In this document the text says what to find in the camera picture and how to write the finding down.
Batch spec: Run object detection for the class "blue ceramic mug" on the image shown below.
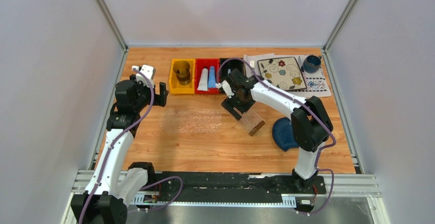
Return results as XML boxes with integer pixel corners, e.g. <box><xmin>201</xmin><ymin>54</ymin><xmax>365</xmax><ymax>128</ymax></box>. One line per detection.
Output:
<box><xmin>302</xmin><ymin>55</ymin><xmax>322</xmax><ymax>73</ymax></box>

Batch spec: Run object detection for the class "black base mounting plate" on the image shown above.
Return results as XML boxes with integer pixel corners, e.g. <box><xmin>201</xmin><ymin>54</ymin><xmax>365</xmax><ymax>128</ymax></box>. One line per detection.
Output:
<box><xmin>146</xmin><ymin>171</ymin><xmax>327</xmax><ymax>203</ymax></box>

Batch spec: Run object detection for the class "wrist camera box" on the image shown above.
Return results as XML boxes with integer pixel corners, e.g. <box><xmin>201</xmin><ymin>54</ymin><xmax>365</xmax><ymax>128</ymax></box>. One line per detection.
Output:
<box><xmin>215</xmin><ymin>80</ymin><xmax>235</xmax><ymax>98</ymax></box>
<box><xmin>131</xmin><ymin>65</ymin><xmax>155</xmax><ymax>88</ymax></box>

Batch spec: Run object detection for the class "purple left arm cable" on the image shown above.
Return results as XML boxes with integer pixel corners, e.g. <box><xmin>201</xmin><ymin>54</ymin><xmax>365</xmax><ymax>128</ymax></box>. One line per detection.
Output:
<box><xmin>77</xmin><ymin>67</ymin><xmax>156</xmax><ymax>224</ymax></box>

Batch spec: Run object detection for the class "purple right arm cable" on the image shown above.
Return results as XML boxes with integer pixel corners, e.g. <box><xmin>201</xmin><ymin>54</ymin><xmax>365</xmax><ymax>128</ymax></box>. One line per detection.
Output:
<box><xmin>216</xmin><ymin>57</ymin><xmax>337</xmax><ymax>216</ymax></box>

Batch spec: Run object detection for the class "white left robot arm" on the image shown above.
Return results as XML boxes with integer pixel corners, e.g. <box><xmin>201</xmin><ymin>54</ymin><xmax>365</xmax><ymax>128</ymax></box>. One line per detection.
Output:
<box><xmin>71</xmin><ymin>74</ymin><xmax>169</xmax><ymax>223</ymax></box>

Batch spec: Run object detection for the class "grey left frame post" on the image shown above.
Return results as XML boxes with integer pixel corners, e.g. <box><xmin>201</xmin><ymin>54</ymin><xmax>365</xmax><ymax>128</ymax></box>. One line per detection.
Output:
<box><xmin>95</xmin><ymin>0</ymin><xmax>128</xmax><ymax>52</ymax></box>

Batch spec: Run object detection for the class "blue toothpaste tube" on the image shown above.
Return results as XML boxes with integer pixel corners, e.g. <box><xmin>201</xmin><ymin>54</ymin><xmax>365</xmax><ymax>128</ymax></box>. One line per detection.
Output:
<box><xmin>207</xmin><ymin>66</ymin><xmax>216</xmax><ymax>89</ymax></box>

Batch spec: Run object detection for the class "pink handled knife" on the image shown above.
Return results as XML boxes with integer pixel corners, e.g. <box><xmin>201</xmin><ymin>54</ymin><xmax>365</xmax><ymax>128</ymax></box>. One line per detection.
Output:
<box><xmin>298</xmin><ymin>56</ymin><xmax>304</xmax><ymax>73</ymax></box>

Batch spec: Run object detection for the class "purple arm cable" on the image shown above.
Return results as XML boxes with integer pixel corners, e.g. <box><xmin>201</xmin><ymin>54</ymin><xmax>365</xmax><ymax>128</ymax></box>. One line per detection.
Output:
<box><xmin>216</xmin><ymin>57</ymin><xmax>337</xmax><ymax>216</ymax></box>
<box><xmin>77</xmin><ymin>67</ymin><xmax>156</xmax><ymax>224</ymax></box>

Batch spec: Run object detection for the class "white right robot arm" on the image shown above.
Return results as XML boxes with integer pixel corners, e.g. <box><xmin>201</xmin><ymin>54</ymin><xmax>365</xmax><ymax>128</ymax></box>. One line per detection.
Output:
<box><xmin>215</xmin><ymin>70</ymin><xmax>333</xmax><ymax>193</ymax></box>

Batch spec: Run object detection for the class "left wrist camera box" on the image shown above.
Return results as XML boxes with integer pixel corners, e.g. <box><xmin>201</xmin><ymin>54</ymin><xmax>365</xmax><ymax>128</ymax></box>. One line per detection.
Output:
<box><xmin>131</xmin><ymin>65</ymin><xmax>155</xmax><ymax>88</ymax></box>

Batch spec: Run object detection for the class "white toothpaste tube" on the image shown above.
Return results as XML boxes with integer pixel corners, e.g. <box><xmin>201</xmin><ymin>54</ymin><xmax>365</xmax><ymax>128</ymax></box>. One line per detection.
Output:
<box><xmin>197</xmin><ymin>68</ymin><xmax>209</xmax><ymax>91</ymax></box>

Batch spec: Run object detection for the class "white patterned placemat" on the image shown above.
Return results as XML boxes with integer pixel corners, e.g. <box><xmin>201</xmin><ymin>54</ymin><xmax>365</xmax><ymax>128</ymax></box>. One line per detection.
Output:
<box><xmin>243</xmin><ymin>53</ymin><xmax>331</xmax><ymax>98</ymax></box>

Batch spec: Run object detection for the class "clear textured toiletry holder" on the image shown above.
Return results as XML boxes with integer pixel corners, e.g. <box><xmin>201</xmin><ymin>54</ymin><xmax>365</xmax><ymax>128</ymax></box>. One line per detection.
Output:
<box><xmin>239</xmin><ymin>110</ymin><xmax>265</xmax><ymax>136</ymax></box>

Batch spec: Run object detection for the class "black plastic bin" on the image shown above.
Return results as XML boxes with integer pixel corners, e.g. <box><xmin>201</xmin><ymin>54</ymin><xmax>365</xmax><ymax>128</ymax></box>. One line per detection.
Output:
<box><xmin>217</xmin><ymin>57</ymin><xmax>246</xmax><ymax>93</ymax></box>

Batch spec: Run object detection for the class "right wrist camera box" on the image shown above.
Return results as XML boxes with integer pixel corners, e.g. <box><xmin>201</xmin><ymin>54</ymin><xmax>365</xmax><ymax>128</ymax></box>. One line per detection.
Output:
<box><xmin>215</xmin><ymin>80</ymin><xmax>235</xmax><ymax>98</ymax></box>

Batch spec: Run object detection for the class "blue shell shaped dish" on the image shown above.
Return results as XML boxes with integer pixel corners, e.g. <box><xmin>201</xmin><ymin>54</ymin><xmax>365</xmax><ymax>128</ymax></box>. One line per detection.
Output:
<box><xmin>272</xmin><ymin>117</ymin><xmax>299</xmax><ymax>152</ymax></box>

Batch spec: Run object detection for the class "yellow plastic bin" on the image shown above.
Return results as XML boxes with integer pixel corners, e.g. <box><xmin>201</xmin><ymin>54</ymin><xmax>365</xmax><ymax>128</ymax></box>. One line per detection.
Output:
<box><xmin>169</xmin><ymin>58</ymin><xmax>196</xmax><ymax>94</ymax></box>

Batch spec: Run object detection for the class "grey aluminium frame post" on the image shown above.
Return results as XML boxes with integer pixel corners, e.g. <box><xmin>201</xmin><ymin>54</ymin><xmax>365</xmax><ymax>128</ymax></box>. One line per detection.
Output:
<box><xmin>321</xmin><ymin>0</ymin><xmax>372</xmax><ymax>52</ymax></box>

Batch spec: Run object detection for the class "clear textured glass tray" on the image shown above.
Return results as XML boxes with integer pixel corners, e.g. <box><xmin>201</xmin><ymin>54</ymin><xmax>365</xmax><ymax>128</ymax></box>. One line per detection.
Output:
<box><xmin>160</xmin><ymin>109</ymin><xmax>222</xmax><ymax>133</ymax></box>

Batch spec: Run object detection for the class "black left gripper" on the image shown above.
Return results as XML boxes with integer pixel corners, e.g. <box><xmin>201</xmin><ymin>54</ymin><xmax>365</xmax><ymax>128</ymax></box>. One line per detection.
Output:
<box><xmin>129</xmin><ymin>75</ymin><xmax>168</xmax><ymax>112</ymax></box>

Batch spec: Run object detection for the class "floral square ceramic plate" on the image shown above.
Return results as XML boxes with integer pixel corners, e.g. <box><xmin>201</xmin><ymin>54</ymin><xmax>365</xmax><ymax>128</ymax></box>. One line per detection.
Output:
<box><xmin>257</xmin><ymin>56</ymin><xmax>307</xmax><ymax>91</ymax></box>

